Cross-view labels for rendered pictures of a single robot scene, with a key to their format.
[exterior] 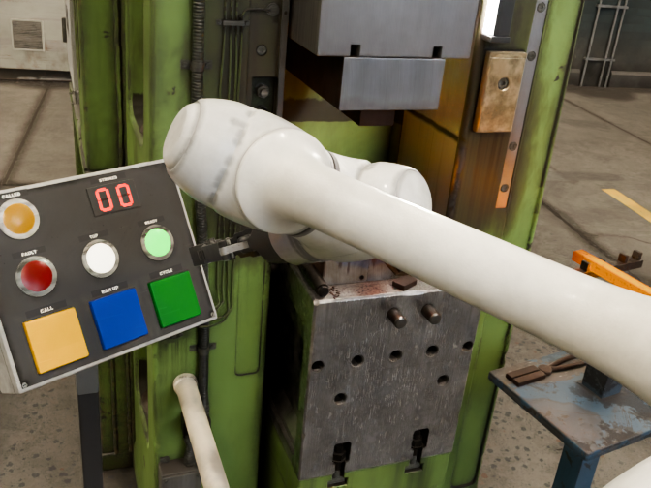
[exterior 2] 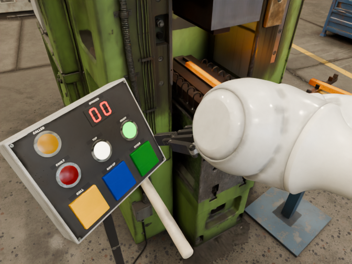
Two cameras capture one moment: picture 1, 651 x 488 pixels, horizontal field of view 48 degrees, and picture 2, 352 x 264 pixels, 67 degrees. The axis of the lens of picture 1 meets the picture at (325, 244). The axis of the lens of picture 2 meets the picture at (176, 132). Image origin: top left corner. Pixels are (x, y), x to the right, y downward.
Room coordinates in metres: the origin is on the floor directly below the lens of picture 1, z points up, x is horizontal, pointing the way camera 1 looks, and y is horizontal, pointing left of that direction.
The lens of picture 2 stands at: (0.48, 0.21, 1.55)
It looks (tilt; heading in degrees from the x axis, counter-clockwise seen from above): 40 degrees down; 353
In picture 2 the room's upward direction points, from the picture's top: straight up
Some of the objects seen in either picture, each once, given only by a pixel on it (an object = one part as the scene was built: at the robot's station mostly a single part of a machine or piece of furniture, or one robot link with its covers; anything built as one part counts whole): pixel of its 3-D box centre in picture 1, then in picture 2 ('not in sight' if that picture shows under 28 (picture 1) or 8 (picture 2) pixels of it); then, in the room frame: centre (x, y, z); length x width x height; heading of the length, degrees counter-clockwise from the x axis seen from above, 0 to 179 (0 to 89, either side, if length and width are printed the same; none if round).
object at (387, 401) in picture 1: (344, 317); (201, 124); (1.55, -0.06, 0.69); 0.56 x 0.38 x 0.45; 22
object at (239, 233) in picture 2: not in sight; (211, 238); (1.28, -0.11, 0.01); 0.58 x 0.39 x 0.01; 112
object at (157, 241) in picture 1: (157, 242); (129, 130); (1.06, 0.27, 1.09); 0.05 x 0.03 x 0.04; 112
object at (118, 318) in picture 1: (118, 318); (119, 180); (0.95, 0.30, 1.01); 0.07 x 0.05 x 0.07; 137
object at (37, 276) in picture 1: (36, 276); (68, 175); (0.91, 0.40, 1.09); 0.05 x 0.03 x 0.04; 112
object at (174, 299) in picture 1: (173, 299); (144, 158); (1.03, 0.23, 1.01); 0.07 x 0.05 x 0.07; 137
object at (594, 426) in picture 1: (600, 391); not in sight; (1.38, -0.64, 0.67); 0.40 x 0.30 x 0.02; 121
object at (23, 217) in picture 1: (18, 219); (47, 143); (0.94, 0.44, 1.16); 0.05 x 0.03 x 0.04; 112
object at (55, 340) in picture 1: (55, 340); (89, 206); (0.88, 0.37, 1.01); 0.07 x 0.05 x 0.07; 137
